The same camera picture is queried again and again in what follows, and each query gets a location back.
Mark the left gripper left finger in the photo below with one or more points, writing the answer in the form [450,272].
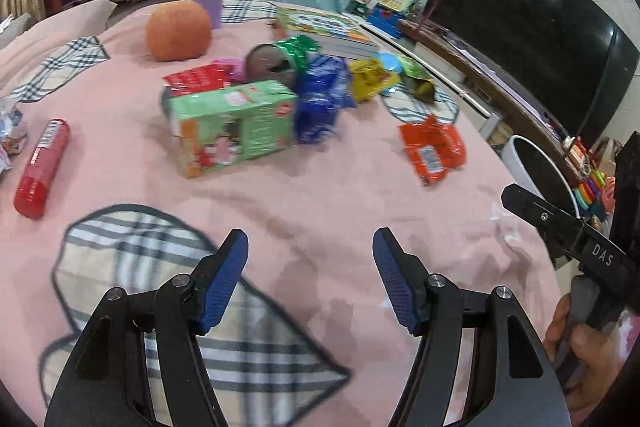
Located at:
[105,381]

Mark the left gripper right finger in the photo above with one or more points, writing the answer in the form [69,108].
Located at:
[511,380]

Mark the orange snack packet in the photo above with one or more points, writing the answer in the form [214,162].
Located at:
[433,149]

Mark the green juice carton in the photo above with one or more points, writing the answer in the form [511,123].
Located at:
[221,128]

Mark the blue plastic brush package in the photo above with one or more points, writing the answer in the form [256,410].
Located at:
[391,63]

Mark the yellow snack bag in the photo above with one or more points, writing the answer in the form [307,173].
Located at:
[370,78]

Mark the blue snack bag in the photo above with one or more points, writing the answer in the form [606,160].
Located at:
[323,90]

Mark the red snack packet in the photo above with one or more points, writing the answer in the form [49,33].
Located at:
[196,80]

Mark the pink plastic brush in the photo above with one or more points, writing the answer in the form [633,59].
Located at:
[233,67]

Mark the green crushed can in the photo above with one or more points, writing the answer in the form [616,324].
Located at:
[285,60]

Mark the white round trash bin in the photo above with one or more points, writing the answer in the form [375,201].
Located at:
[534,170]

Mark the person right hand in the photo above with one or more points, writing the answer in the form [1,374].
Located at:
[604,357]

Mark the white TV cabinet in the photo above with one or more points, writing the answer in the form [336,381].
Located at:
[470,83]

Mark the red cylindrical tube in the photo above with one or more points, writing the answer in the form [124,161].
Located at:
[32,191]

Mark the black flat screen television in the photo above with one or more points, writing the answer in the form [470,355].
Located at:
[567,58]

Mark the pink blanket table cover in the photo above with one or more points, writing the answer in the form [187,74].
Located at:
[309,338]

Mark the crumpled silver candy wrappers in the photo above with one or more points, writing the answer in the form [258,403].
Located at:
[13,132]

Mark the green gold snack pouch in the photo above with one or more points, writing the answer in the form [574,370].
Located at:
[419,82]

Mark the colourful toy cash register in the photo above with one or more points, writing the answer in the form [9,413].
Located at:
[385,15]

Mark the pink sofa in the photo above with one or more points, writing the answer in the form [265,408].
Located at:
[84,20]

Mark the orange apple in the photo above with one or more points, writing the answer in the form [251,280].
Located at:
[178,31]

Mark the green picture book stack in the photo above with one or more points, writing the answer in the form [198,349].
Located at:
[336,35]

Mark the rainbow stacking ring toy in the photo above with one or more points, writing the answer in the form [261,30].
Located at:
[588,190]

